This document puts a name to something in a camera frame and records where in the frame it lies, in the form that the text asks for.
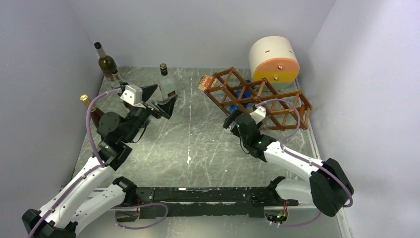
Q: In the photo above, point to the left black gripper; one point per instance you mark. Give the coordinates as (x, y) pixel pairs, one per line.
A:
(164, 108)

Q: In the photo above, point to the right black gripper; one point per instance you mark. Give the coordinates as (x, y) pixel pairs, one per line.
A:
(229, 120)

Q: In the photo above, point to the clear square black-capped bottle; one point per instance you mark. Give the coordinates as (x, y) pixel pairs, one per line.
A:
(166, 83)

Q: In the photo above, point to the clear blue-label bottle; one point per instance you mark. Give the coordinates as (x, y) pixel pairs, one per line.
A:
(245, 95)

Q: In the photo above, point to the clear round liquor bottle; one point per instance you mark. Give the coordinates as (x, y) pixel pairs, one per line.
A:
(117, 79)

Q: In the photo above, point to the olive green wine bottle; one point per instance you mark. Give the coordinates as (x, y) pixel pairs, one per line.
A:
(106, 63)

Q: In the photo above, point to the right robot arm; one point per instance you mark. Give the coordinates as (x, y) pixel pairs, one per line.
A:
(323, 184)

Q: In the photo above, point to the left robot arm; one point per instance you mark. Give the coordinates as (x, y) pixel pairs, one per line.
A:
(73, 208)

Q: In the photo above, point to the brown wooden wine rack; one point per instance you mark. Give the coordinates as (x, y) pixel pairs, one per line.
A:
(283, 109)

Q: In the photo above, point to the small orange card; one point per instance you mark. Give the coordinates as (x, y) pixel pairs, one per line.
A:
(204, 82)

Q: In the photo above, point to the cream orange cylinder container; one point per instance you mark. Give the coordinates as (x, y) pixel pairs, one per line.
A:
(273, 58)

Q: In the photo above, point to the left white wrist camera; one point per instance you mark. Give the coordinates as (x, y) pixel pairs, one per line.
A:
(132, 95)

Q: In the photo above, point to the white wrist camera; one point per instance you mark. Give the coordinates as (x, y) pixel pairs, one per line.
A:
(132, 95)
(258, 114)

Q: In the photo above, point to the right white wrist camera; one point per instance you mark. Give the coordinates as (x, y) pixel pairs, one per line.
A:
(258, 114)

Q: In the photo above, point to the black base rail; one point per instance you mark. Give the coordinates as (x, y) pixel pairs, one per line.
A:
(205, 201)

